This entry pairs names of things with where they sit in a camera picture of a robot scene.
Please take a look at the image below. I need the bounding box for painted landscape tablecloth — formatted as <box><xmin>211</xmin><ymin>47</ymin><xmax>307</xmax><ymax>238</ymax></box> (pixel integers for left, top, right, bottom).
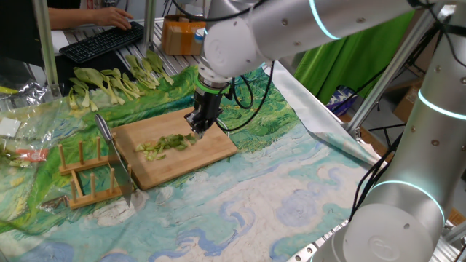
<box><xmin>0</xmin><ymin>60</ymin><xmax>387</xmax><ymax>262</ymax></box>

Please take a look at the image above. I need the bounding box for bare person hand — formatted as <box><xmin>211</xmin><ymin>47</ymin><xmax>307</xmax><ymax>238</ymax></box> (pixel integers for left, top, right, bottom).
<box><xmin>92</xmin><ymin>6</ymin><xmax>135</xmax><ymax>31</ymax></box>

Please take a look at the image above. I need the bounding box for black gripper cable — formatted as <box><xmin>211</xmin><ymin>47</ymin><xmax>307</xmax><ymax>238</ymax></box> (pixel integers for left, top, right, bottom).
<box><xmin>214</xmin><ymin>61</ymin><xmax>276</xmax><ymax>132</ymax></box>

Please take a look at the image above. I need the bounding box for bare person forearm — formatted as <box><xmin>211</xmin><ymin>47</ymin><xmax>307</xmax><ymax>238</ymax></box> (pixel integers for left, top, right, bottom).
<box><xmin>47</xmin><ymin>7</ymin><xmax>96</xmax><ymax>31</ymax></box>

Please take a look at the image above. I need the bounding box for cardboard box orange tape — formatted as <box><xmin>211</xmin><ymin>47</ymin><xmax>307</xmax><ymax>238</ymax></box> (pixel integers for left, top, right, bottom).
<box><xmin>160</xmin><ymin>14</ymin><xmax>207</xmax><ymax>56</ymax></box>

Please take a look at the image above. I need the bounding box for red printed label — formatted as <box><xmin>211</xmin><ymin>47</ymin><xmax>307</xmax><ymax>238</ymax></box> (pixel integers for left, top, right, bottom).
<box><xmin>15</xmin><ymin>148</ymin><xmax>50</xmax><ymax>163</ymax></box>

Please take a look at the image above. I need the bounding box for black computer keyboard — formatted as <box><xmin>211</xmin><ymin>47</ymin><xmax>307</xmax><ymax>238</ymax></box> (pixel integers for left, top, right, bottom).
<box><xmin>59</xmin><ymin>20</ymin><xmax>146</xmax><ymax>65</ymax></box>

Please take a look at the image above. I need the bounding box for aluminium frame post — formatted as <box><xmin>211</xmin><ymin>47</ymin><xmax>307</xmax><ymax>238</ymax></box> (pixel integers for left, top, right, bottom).
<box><xmin>143</xmin><ymin>0</ymin><xmax>158</xmax><ymax>52</ymax></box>
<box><xmin>32</xmin><ymin>0</ymin><xmax>63</xmax><ymax>98</ymax></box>
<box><xmin>345</xmin><ymin>7</ymin><xmax>443</xmax><ymax>134</ymax></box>
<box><xmin>442</xmin><ymin>221</ymin><xmax>466</xmax><ymax>245</ymax></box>

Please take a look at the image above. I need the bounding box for steel cleaver knife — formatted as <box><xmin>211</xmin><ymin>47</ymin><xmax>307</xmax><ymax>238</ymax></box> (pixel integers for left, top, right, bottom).
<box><xmin>94</xmin><ymin>114</ymin><xmax>134</xmax><ymax>207</ymax></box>

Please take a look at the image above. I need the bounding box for black tripod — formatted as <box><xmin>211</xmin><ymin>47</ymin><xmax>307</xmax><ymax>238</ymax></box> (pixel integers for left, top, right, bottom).
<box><xmin>367</xmin><ymin>21</ymin><xmax>452</xmax><ymax>146</ymax></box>

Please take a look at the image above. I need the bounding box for dark green vegetable bunch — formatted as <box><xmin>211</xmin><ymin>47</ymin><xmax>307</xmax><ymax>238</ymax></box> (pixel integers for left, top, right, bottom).
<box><xmin>0</xmin><ymin>145</ymin><xmax>23</xmax><ymax>167</ymax></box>

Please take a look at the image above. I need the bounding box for small bag of screws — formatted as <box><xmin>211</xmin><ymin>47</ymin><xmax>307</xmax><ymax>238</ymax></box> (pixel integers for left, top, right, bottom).
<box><xmin>39</xmin><ymin>196</ymin><xmax>70</xmax><ymax>213</ymax></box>

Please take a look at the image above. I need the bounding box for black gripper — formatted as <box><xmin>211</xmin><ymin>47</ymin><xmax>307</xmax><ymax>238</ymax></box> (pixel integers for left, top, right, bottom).
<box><xmin>183</xmin><ymin>90</ymin><xmax>225</xmax><ymax>139</ymax></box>

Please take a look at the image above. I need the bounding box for blue patterned bag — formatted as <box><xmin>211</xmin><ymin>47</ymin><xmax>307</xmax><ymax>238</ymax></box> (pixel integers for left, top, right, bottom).
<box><xmin>326</xmin><ymin>85</ymin><xmax>360</xmax><ymax>117</ymax></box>

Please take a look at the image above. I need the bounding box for open brown cardboard box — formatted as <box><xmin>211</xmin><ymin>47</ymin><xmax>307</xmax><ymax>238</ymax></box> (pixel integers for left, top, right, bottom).
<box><xmin>392</xmin><ymin>78</ymin><xmax>425</xmax><ymax>123</ymax></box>

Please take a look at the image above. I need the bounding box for pile of bok choy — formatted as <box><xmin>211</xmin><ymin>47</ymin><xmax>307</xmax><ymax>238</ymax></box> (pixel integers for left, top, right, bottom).
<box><xmin>54</xmin><ymin>50</ymin><xmax>136</xmax><ymax>96</ymax></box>

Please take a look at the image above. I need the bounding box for black monitor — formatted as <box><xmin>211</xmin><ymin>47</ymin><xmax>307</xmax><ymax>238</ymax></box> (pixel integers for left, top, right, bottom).
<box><xmin>0</xmin><ymin>0</ymin><xmax>45</xmax><ymax>68</ymax></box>

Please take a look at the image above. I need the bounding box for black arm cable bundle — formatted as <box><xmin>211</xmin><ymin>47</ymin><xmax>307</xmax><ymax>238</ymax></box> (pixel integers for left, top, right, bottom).
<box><xmin>348</xmin><ymin>131</ymin><xmax>404</xmax><ymax>223</ymax></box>

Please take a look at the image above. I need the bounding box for green fabric curtain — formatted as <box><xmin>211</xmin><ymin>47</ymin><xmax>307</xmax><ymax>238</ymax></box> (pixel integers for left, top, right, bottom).
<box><xmin>294</xmin><ymin>10</ymin><xmax>416</xmax><ymax>105</ymax></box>

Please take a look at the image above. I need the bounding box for bamboo cutting board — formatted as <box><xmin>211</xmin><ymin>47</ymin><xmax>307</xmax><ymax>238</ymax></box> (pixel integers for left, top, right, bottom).
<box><xmin>110</xmin><ymin>106</ymin><xmax>240</xmax><ymax>191</ymax></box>

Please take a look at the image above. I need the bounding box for clear plastic bag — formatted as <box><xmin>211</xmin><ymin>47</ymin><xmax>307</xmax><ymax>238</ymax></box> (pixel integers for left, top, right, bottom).
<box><xmin>0</xmin><ymin>82</ymin><xmax>88</xmax><ymax>236</ymax></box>

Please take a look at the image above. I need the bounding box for white paper label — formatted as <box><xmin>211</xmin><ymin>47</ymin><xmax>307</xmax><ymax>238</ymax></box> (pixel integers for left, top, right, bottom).
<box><xmin>0</xmin><ymin>116</ymin><xmax>22</xmax><ymax>138</ymax></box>

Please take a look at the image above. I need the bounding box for wooden peg rack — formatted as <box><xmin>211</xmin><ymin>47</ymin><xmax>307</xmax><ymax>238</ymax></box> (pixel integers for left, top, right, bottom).
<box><xmin>57</xmin><ymin>136</ymin><xmax>134</xmax><ymax>211</ymax></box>

